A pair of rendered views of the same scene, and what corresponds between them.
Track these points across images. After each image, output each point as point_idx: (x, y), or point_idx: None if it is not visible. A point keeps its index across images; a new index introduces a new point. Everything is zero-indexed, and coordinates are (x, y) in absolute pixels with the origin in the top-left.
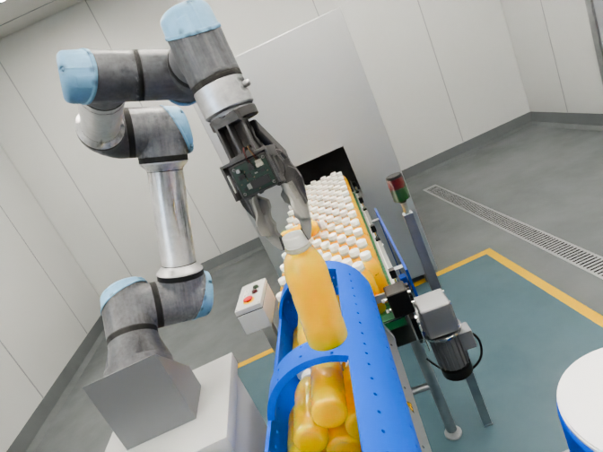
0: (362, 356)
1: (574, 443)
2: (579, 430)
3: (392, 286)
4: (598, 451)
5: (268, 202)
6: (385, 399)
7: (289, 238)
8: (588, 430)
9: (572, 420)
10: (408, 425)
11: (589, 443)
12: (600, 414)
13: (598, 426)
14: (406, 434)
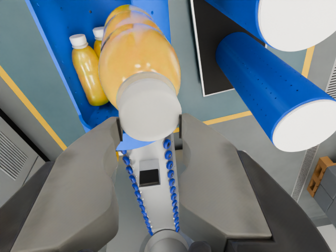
0: None
1: (253, 9)
2: (262, 12)
3: None
4: (260, 28)
5: (115, 214)
6: (158, 11)
7: (144, 135)
8: (266, 12)
9: (264, 1)
10: (168, 18)
11: (260, 21)
12: (280, 2)
13: (273, 11)
14: (168, 36)
